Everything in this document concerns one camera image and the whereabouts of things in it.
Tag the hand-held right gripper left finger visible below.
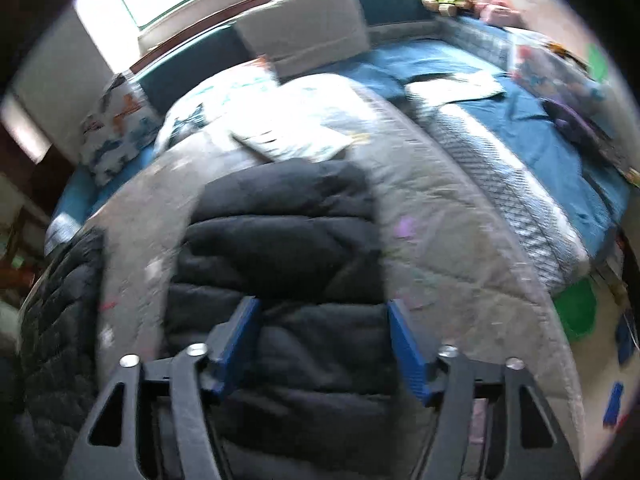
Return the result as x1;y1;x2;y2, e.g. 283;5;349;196
65;296;262;480

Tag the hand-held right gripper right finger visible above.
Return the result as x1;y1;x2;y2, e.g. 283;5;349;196
387;299;583;480

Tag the black puffer jacket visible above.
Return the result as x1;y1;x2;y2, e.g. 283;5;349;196
162;157;436;480

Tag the grey printed quilt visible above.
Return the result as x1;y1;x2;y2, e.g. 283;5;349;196
45;60;586;461

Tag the green plastic stool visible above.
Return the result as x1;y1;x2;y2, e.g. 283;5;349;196
554;277;600;343

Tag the blue bed sheet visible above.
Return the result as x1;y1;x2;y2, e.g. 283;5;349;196
407;80;593;291

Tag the thin book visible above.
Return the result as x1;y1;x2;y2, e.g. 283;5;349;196
230;125;353;163

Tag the blue toy block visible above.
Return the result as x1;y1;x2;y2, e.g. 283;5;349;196
601;381;627;432

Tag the butterfly print pillow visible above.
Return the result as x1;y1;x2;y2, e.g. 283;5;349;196
80;72;163;188

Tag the white paper sheet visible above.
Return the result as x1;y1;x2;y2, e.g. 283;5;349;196
404;71;506;106

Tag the purple cloth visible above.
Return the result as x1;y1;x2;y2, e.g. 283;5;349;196
542;99;608;148

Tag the colourful printed pillow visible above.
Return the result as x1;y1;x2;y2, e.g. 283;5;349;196
510;30;611;116

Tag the grey cushion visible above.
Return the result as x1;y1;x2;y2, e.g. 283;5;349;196
232;0;371;81

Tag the pink plush toy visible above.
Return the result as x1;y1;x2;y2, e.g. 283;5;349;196
475;0;523;28

